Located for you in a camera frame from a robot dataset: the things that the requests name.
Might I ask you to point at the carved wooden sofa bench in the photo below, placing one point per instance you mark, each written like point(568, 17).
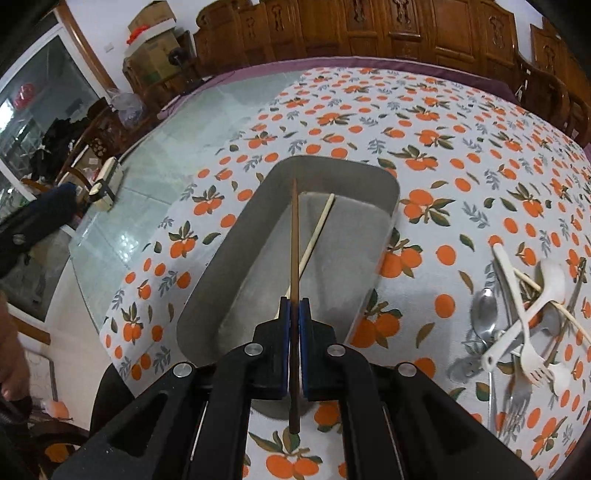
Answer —
point(477, 37)

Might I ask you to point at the pale bamboo chopstick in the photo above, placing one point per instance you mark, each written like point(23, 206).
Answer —
point(299, 264)
point(554, 304)

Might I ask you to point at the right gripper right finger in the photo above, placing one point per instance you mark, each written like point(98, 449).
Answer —
point(316, 368)

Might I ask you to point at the orange print tablecloth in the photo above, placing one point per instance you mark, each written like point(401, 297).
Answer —
point(407, 182)

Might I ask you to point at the stainless steel fork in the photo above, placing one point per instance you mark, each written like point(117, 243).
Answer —
point(520, 395)

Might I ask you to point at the stacked cardboard boxes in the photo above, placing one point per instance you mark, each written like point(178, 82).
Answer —
point(150, 42)

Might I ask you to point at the person's left hand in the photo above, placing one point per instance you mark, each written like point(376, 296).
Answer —
point(14, 369)

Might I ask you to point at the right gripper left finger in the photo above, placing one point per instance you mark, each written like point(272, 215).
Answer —
point(271, 367)

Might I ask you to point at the dark brown wooden chopstick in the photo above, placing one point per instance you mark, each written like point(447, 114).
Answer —
point(295, 424)

